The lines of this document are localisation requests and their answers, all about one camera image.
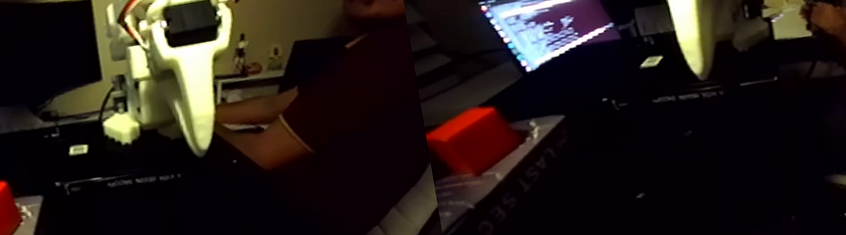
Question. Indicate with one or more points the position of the person's left hand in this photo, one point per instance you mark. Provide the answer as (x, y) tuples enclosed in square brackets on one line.
[(825, 19)]

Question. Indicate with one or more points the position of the small white tag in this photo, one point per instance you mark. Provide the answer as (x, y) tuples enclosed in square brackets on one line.
[(79, 150), (652, 61)]

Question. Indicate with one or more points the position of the small figurine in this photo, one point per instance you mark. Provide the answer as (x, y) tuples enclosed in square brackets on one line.
[(241, 54)]

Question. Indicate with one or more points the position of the flat black box with lettering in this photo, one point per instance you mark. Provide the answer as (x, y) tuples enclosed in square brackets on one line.
[(694, 91), (116, 180)]

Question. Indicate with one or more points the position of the open laptop lit screen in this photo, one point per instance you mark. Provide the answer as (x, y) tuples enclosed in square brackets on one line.
[(550, 23)]

